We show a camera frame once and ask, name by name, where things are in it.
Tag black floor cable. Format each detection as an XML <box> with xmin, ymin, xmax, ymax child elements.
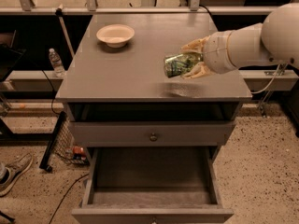
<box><xmin>48</xmin><ymin>173</ymin><xmax>91</xmax><ymax>224</ymax></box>

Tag round brass drawer knob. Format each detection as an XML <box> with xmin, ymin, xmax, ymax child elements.
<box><xmin>149</xmin><ymin>133</ymin><xmax>158</xmax><ymax>142</ymax></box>

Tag green soda can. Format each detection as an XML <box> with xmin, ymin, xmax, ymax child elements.
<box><xmin>164</xmin><ymin>52</ymin><xmax>203</xmax><ymax>78</ymax></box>

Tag clear plastic water bottle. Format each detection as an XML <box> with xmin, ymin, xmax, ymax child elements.
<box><xmin>49</xmin><ymin>49</ymin><xmax>65</xmax><ymax>77</ymax></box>

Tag black metal stand leg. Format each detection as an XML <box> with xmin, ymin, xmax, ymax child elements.
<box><xmin>39</xmin><ymin>111</ymin><xmax>66</xmax><ymax>173</ymax></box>

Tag white cable on right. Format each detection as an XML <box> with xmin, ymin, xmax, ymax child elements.
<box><xmin>250</xmin><ymin>63</ymin><xmax>283</xmax><ymax>95</ymax></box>

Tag red can in wire basket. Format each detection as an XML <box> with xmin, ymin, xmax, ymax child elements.
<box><xmin>73</xmin><ymin>146</ymin><xmax>86</xmax><ymax>161</ymax></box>

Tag closed grey top drawer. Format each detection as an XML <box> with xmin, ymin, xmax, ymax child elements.
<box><xmin>69</xmin><ymin>121</ymin><xmax>235</xmax><ymax>147</ymax></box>

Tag open grey middle drawer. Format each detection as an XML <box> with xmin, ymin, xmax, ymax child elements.
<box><xmin>72</xmin><ymin>147</ymin><xmax>234</xmax><ymax>224</ymax></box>

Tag grey sneaker shoe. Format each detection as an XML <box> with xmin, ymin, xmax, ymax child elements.
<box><xmin>0</xmin><ymin>153</ymin><xmax>33</xmax><ymax>197</ymax></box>

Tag white paper bowl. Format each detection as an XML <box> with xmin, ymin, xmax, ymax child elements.
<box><xmin>96</xmin><ymin>24</ymin><xmax>135</xmax><ymax>49</ymax></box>

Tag wire mesh basket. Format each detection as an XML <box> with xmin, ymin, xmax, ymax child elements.
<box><xmin>53</xmin><ymin>118</ymin><xmax>89</xmax><ymax>165</ymax></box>

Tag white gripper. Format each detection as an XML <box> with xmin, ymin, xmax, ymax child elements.
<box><xmin>180</xmin><ymin>31</ymin><xmax>236</xmax><ymax>79</ymax></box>

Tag grey wooden drawer cabinet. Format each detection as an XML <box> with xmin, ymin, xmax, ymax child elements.
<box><xmin>55</xmin><ymin>12</ymin><xmax>253</xmax><ymax>224</ymax></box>

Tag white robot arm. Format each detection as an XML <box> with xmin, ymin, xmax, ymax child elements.
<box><xmin>180</xmin><ymin>3</ymin><xmax>299</xmax><ymax>79</ymax></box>

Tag grey metal rail frame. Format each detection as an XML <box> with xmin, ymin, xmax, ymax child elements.
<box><xmin>0</xmin><ymin>0</ymin><xmax>299</xmax><ymax>17</ymax></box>

